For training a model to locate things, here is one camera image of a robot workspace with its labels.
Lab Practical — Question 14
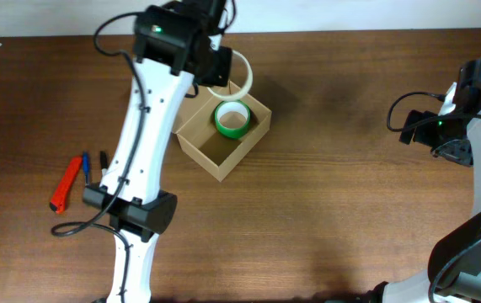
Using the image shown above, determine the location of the white masking tape roll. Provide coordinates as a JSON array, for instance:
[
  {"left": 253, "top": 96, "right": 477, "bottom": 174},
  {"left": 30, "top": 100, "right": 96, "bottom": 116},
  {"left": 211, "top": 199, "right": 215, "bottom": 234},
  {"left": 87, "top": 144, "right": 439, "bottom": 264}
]
[{"left": 207, "top": 50, "right": 254, "bottom": 102}]

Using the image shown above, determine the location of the green tape roll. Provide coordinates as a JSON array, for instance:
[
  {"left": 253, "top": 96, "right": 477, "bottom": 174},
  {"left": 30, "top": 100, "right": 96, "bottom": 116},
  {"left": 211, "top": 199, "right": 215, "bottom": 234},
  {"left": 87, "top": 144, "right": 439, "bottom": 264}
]
[{"left": 214, "top": 100, "right": 251, "bottom": 140}]

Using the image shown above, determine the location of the brown cardboard box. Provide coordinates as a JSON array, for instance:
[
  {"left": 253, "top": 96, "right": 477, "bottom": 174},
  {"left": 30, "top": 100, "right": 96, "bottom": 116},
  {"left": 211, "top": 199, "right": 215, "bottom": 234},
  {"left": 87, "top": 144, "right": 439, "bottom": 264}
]
[{"left": 172, "top": 87, "right": 272, "bottom": 181}]

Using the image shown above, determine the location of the blue ballpoint pen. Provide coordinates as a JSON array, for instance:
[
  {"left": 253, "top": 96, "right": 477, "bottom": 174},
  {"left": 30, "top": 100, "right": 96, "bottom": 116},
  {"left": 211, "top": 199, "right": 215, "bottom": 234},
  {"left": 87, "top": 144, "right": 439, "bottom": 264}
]
[{"left": 82, "top": 151, "right": 90, "bottom": 185}]

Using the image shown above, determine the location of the red utility knife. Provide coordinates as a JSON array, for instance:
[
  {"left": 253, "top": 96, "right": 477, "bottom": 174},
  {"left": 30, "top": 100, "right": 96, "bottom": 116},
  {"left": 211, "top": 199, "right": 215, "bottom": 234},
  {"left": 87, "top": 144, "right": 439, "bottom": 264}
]
[{"left": 50, "top": 156, "right": 83, "bottom": 214}]

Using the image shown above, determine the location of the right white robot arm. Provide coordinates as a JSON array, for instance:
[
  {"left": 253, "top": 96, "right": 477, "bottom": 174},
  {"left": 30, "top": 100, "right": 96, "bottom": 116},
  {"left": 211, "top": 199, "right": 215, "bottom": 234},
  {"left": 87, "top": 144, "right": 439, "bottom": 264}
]
[{"left": 332, "top": 57, "right": 481, "bottom": 303}]

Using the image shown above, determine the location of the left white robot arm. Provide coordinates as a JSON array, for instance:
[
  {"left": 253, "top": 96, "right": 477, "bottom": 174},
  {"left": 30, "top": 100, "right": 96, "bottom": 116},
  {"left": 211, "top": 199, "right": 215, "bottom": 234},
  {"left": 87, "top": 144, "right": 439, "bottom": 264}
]
[{"left": 83, "top": 1, "right": 232, "bottom": 302}]

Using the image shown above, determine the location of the black and white marker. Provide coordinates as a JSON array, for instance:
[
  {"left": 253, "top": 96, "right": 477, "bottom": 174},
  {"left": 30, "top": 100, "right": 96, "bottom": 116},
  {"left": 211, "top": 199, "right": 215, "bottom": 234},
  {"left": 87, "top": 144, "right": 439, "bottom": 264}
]
[{"left": 99, "top": 151, "right": 109, "bottom": 176}]

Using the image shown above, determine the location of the left black cable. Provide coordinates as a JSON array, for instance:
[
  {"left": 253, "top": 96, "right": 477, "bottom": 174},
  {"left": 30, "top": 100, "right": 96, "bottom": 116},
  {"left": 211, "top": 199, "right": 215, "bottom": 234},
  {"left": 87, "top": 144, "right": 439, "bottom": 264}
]
[{"left": 50, "top": 11, "right": 201, "bottom": 295}]

